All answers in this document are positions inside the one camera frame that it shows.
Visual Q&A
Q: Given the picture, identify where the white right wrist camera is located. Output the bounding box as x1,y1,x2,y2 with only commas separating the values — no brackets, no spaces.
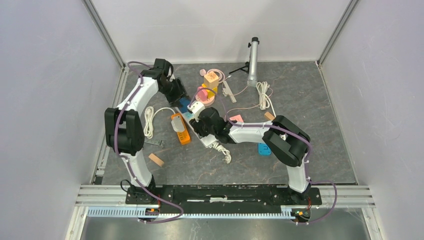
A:
187,101,206,121

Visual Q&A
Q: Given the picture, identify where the pink coiled cable with plug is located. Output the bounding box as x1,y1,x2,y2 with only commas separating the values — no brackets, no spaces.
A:
199,68,229,84

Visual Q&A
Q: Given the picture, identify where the yellow cube adapter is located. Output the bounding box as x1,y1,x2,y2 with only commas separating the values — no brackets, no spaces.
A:
201,83,218,99

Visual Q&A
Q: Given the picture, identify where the silver microphone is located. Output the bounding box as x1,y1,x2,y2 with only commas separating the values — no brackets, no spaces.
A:
247,36,260,87

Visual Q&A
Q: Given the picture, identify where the white strip cord plug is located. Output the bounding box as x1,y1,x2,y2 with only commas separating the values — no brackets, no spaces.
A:
210,142,232,164

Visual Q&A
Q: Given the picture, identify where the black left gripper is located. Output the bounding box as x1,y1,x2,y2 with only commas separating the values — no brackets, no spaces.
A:
159,78,192,109

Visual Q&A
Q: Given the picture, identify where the white long power strip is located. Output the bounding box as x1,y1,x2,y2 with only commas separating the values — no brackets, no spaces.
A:
174,107,218,148

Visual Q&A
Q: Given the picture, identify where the dark blue cube socket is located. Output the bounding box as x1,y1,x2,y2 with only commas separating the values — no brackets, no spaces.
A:
179,97,191,108

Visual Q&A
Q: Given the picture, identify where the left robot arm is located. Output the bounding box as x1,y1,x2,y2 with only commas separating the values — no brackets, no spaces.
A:
104,58,189,204

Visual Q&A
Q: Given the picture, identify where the pink cube socket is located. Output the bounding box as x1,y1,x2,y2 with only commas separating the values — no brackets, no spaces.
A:
229,114,244,124

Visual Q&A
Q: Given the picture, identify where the orange power strip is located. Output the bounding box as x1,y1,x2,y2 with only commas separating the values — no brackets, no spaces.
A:
171,113,191,145

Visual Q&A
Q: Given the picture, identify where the round pink socket base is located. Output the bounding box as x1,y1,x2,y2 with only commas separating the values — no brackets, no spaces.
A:
195,86,216,107

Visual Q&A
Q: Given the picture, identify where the tan wooden block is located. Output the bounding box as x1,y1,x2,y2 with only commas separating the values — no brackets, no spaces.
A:
148,153,165,167

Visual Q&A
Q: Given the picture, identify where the brown wooden block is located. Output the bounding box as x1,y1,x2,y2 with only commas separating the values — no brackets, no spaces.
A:
264,111,275,121

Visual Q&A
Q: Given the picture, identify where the beige patterned cube socket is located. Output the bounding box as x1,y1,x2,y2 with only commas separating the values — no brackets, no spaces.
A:
203,71,220,89

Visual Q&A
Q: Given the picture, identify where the pink cube adapter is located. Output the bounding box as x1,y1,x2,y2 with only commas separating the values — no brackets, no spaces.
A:
196,86,208,101

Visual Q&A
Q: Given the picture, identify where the light blue cube socket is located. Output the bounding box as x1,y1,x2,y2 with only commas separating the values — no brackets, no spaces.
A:
257,143,272,156

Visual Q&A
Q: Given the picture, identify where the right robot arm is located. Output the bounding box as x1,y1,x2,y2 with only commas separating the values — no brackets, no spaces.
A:
188,107,312,204

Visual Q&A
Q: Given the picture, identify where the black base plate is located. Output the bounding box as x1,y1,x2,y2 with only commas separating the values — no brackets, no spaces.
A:
125,184,322,215

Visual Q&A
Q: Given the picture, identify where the white plug adapter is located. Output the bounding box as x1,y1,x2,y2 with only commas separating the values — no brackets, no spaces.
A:
171,115,185,133

